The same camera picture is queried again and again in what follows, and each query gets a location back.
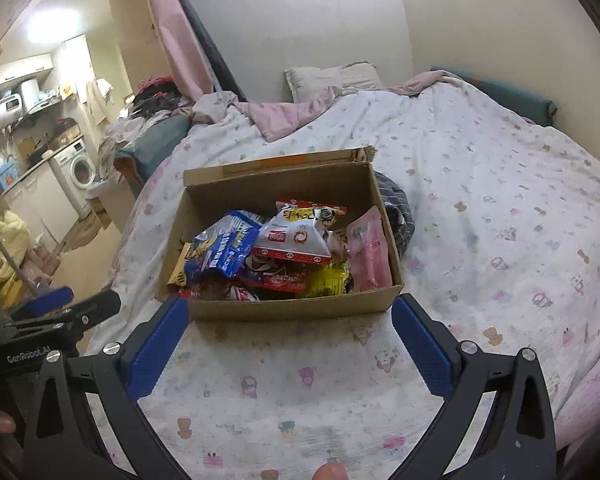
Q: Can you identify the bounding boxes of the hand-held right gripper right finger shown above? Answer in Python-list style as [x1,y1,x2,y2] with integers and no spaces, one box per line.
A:
[390,294,561,480]

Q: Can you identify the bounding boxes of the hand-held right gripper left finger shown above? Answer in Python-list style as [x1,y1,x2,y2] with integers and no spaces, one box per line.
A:
[17,294,191,480]

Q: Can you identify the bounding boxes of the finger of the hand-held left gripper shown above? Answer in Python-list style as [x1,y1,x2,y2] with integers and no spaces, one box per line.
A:
[62,289,122,333]
[10,286,76,323]

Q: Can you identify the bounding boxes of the yellow brown snack packet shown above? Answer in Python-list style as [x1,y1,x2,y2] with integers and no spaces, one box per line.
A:
[167,242,193,291]

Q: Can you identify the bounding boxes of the pink snack packet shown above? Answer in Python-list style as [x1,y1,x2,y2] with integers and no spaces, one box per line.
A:
[345,206,393,293]

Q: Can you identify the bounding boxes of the cardboard box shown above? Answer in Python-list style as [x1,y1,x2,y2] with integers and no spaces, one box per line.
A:
[155,146,405,322]

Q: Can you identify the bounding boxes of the white snack packet red labels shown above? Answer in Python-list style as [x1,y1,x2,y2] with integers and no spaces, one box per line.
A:
[251,207,333,266]

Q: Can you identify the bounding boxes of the red yellow snack packet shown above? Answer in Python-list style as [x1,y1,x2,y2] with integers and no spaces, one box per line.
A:
[275,197,348,231]

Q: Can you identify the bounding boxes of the yellow cloth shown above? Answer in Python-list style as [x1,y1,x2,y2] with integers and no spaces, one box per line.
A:
[0,210,31,306]

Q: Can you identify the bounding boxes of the beige kitchen cabinet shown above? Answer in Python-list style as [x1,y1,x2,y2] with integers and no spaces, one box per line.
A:
[2,160,81,251]

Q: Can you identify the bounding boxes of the white storage box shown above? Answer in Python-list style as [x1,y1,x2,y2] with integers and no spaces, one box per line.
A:
[86,180,131,228]

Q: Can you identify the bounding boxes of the white washing machine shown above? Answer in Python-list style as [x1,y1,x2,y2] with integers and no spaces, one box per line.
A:
[50,139,98,218]

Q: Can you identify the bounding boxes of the grey plaid cloth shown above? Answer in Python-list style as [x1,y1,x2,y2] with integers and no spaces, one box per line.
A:
[372,170,417,258]

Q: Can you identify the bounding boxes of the printed blanket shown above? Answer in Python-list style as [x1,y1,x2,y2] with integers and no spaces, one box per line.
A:
[87,77,600,480]

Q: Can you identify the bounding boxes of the teal grey cushion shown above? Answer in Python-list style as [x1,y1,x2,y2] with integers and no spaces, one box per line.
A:
[115,114,191,183]

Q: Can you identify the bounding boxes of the white kitchen appliance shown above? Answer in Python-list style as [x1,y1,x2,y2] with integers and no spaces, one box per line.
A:
[0,92,26,136]

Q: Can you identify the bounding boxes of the hanging white towel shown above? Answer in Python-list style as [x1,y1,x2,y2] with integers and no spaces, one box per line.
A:
[85,77,113,126]

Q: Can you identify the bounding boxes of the pile of clothes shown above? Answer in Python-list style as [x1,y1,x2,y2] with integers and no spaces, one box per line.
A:
[100,75,191,161]

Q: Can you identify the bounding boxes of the pink blanket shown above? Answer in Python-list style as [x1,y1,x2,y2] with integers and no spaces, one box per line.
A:
[192,71,461,142]

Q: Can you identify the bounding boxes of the long teal cushion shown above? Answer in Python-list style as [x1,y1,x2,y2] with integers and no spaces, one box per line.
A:
[429,65,558,128]

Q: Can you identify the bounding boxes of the pink curtain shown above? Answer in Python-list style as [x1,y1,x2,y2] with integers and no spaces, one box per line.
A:
[142,0,216,101]

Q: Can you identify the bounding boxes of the beige pillow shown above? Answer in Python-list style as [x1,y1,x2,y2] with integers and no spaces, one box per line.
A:
[285,61,385,103]

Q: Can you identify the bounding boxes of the white wall cabinet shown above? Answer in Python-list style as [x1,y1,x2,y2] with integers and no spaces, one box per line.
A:
[0,52,56,86]

